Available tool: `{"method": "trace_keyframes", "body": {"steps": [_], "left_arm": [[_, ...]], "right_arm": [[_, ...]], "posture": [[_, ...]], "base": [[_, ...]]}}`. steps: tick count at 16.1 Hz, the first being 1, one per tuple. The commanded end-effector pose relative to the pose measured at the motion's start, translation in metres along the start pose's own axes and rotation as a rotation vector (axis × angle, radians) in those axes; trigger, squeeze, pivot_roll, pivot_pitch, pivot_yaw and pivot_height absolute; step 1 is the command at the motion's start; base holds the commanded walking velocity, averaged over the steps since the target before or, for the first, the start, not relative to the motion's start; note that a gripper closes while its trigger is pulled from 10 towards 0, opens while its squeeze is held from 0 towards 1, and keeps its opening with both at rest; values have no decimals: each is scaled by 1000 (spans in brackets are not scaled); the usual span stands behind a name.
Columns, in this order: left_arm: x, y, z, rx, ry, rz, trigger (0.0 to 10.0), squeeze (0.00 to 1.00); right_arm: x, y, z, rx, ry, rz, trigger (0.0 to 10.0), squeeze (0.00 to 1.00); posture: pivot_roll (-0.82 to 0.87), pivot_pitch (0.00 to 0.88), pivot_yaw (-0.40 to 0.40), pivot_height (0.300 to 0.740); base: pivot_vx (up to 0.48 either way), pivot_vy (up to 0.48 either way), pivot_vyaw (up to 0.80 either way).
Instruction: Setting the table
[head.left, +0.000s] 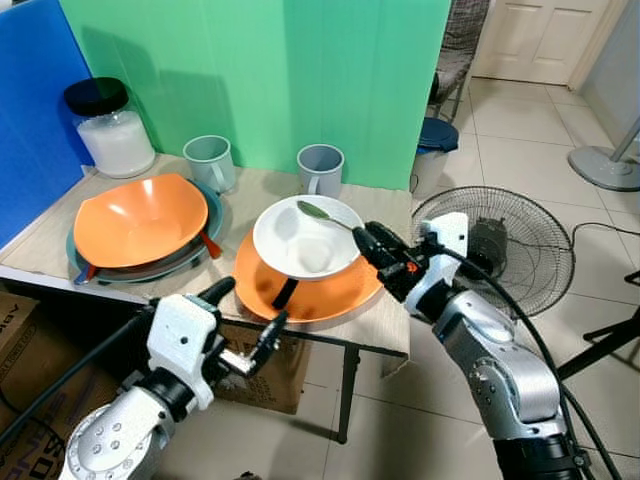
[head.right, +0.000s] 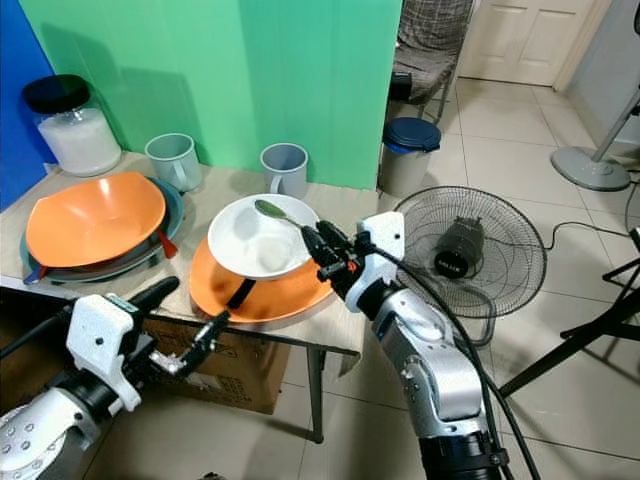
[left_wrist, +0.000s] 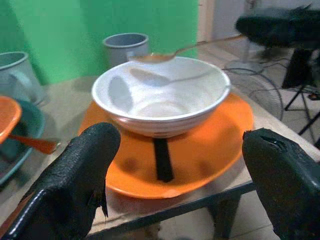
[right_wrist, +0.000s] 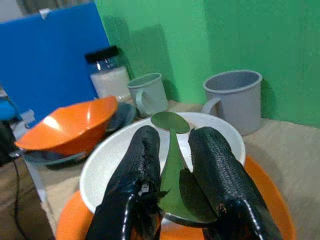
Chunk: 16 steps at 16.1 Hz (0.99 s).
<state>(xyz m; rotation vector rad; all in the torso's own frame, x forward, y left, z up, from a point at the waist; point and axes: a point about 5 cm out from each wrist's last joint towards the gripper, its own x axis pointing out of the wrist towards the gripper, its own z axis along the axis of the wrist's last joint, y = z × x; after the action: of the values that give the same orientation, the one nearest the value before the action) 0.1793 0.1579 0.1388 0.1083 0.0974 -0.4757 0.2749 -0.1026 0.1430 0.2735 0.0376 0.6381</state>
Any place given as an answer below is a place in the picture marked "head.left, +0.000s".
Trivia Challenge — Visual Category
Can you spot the metal spoon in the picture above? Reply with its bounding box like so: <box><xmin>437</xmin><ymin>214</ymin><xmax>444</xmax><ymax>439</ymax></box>
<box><xmin>297</xmin><ymin>200</ymin><xmax>358</xmax><ymax>233</ymax></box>

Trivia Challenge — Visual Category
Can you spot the black utensil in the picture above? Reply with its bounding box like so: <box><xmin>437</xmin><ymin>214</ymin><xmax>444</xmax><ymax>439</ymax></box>
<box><xmin>271</xmin><ymin>278</ymin><xmax>300</xmax><ymax>309</ymax></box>

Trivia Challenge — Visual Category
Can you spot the red plastic utensil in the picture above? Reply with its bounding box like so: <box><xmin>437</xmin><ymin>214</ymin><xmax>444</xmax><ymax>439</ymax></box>
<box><xmin>74</xmin><ymin>230</ymin><xmax>224</xmax><ymax>285</ymax></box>

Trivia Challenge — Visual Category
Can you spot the teal plate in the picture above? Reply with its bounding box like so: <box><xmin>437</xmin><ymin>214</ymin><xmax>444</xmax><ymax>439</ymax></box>
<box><xmin>65</xmin><ymin>180</ymin><xmax>225</xmax><ymax>288</ymax></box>

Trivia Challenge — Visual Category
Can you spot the round orange plate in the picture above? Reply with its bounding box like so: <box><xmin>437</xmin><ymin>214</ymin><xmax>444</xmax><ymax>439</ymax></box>
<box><xmin>234</xmin><ymin>228</ymin><xmax>385</xmax><ymax>324</ymax></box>

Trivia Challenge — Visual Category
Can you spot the white bowl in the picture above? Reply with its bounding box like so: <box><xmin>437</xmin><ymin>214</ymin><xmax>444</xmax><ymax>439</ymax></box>
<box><xmin>252</xmin><ymin>194</ymin><xmax>365</xmax><ymax>282</ymax></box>

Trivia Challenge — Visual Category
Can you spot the grey blue mug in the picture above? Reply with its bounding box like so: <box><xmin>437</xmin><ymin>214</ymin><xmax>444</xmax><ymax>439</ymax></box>
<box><xmin>296</xmin><ymin>143</ymin><xmax>346</xmax><ymax>200</ymax></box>

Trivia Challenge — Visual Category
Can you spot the black metal table leg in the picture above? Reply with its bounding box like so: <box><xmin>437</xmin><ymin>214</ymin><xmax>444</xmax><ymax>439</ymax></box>
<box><xmin>334</xmin><ymin>340</ymin><xmax>364</xmax><ymax>446</ymax></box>

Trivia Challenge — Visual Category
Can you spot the square orange bowl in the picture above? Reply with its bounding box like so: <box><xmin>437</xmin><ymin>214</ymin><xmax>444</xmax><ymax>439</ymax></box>
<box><xmin>73</xmin><ymin>172</ymin><xmax>210</xmax><ymax>270</ymax></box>

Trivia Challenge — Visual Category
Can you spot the bin with blue lid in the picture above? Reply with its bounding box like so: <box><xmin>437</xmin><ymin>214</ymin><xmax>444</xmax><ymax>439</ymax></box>
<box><xmin>413</xmin><ymin>116</ymin><xmax>461</xmax><ymax>198</ymax></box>

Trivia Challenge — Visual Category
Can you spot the black floor fan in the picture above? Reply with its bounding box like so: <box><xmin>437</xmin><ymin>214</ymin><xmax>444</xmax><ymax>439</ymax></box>
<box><xmin>411</xmin><ymin>186</ymin><xmax>576</xmax><ymax>320</ymax></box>

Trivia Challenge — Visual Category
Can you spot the pale green mug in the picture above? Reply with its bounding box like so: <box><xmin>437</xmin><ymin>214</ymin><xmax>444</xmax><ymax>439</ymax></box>
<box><xmin>182</xmin><ymin>134</ymin><xmax>239</xmax><ymax>195</ymax></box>

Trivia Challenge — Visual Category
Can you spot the glass jar with black lid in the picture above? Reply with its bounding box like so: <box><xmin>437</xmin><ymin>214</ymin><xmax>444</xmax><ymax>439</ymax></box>
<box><xmin>63</xmin><ymin>76</ymin><xmax>158</xmax><ymax>180</ymax></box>

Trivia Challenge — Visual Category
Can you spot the green backdrop panel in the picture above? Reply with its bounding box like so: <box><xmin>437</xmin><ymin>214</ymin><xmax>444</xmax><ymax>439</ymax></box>
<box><xmin>58</xmin><ymin>0</ymin><xmax>453</xmax><ymax>192</ymax></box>

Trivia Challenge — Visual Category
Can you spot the black tripod stand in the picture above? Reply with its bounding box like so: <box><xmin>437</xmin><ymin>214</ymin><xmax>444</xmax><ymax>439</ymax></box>
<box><xmin>555</xmin><ymin>268</ymin><xmax>640</xmax><ymax>383</ymax></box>

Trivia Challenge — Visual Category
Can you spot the printed cardboard box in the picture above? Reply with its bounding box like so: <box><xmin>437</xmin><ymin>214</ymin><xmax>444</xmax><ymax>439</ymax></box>
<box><xmin>0</xmin><ymin>288</ymin><xmax>111</xmax><ymax>480</ymax></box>

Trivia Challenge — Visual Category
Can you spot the plaid fabric chair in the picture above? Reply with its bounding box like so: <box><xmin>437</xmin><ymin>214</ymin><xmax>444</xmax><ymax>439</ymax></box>
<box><xmin>427</xmin><ymin>0</ymin><xmax>492</xmax><ymax>123</ymax></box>

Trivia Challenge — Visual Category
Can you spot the grey standing fan base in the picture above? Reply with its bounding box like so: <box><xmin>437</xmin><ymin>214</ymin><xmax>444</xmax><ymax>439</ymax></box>
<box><xmin>567</xmin><ymin>118</ymin><xmax>640</xmax><ymax>194</ymax></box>

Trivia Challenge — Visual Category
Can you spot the blue partition panel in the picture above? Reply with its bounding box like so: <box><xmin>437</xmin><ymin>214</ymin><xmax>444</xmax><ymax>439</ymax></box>
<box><xmin>0</xmin><ymin>0</ymin><xmax>95</xmax><ymax>251</ymax></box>

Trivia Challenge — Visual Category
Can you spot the white panel door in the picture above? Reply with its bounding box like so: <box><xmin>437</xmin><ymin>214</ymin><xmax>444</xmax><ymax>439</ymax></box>
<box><xmin>469</xmin><ymin>0</ymin><xmax>618</xmax><ymax>87</ymax></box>

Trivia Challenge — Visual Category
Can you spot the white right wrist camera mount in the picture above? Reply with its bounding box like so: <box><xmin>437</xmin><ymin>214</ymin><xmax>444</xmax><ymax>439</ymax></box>
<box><xmin>404</xmin><ymin>211</ymin><xmax>472</xmax><ymax>321</ymax></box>

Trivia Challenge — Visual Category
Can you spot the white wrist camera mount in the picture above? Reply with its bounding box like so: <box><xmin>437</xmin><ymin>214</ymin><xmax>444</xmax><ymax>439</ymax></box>
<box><xmin>404</xmin><ymin>211</ymin><xmax>472</xmax><ymax>321</ymax></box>
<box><xmin>146</xmin><ymin>293</ymin><xmax>223</xmax><ymax>412</ymax></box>

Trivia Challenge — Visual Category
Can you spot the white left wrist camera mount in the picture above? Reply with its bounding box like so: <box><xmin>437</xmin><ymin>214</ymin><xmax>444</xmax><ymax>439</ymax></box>
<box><xmin>146</xmin><ymin>293</ymin><xmax>223</xmax><ymax>412</ymax></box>

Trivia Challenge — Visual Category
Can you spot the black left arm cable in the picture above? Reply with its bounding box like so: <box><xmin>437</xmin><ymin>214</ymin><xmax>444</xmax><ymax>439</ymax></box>
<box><xmin>0</xmin><ymin>305</ymin><xmax>156</xmax><ymax>449</ymax></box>

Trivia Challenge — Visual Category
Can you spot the black fan power cable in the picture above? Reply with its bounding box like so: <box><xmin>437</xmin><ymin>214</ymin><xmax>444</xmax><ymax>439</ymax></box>
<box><xmin>568</xmin><ymin>220</ymin><xmax>640</xmax><ymax>253</ymax></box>

